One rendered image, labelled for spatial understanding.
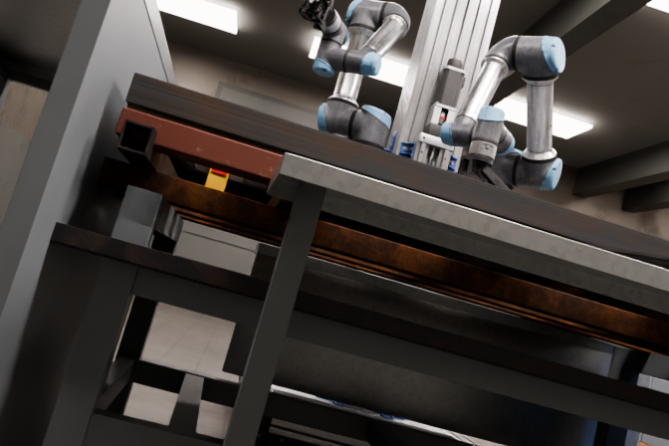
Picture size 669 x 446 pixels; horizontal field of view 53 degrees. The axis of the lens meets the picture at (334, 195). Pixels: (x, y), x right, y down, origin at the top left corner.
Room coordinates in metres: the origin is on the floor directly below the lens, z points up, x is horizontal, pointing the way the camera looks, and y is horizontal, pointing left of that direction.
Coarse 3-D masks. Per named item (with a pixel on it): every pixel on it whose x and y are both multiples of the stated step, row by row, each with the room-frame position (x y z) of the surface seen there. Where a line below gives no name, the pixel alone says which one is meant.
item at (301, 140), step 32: (128, 96) 1.16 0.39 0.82; (160, 96) 1.17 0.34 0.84; (192, 96) 1.18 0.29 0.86; (224, 128) 1.19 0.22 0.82; (256, 128) 1.19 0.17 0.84; (288, 128) 1.20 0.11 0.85; (320, 160) 1.21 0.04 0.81; (352, 160) 1.22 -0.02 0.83; (384, 160) 1.22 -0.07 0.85; (448, 192) 1.24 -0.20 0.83; (480, 192) 1.25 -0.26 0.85; (512, 192) 1.26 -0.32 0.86; (544, 224) 1.27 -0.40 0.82; (576, 224) 1.27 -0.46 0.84; (608, 224) 1.28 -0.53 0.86
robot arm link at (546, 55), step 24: (528, 48) 2.07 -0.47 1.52; (552, 48) 2.03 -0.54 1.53; (528, 72) 2.11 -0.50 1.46; (552, 72) 2.08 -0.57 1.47; (528, 96) 2.18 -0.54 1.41; (552, 96) 2.15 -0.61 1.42; (528, 120) 2.22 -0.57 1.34; (552, 120) 2.20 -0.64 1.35; (528, 144) 2.27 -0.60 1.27; (552, 144) 2.25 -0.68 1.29; (528, 168) 2.29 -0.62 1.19; (552, 168) 2.25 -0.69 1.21
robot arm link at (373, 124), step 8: (352, 112) 2.34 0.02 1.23; (360, 112) 2.33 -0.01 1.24; (368, 112) 2.31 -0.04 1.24; (376, 112) 2.30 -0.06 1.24; (384, 112) 2.32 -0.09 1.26; (352, 120) 2.33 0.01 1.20; (360, 120) 2.32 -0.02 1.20; (368, 120) 2.31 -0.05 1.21; (376, 120) 2.30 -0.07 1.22; (384, 120) 2.31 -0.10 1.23; (352, 128) 2.33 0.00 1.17; (360, 128) 2.32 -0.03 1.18; (368, 128) 2.30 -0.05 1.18; (376, 128) 2.30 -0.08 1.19; (384, 128) 2.32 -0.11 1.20; (352, 136) 2.35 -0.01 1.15; (360, 136) 2.31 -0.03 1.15; (368, 136) 2.30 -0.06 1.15; (376, 136) 2.30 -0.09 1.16; (384, 136) 2.32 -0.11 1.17; (384, 144) 2.34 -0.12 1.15
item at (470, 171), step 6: (462, 156) 1.89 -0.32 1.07; (468, 156) 1.87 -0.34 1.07; (474, 156) 1.86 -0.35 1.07; (480, 156) 1.85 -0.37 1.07; (462, 162) 1.88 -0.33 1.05; (468, 162) 1.88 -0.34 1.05; (474, 162) 1.87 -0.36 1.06; (480, 162) 1.87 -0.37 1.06; (486, 162) 1.86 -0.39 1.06; (492, 162) 1.87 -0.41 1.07; (462, 168) 1.88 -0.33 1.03; (468, 168) 1.87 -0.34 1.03; (474, 168) 1.87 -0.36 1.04; (480, 168) 1.87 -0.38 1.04; (462, 174) 1.85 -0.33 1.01; (468, 174) 1.85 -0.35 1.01; (474, 174) 1.87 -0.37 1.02; (480, 174) 1.87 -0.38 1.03; (480, 180) 1.85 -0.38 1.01; (486, 180) 1.86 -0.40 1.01
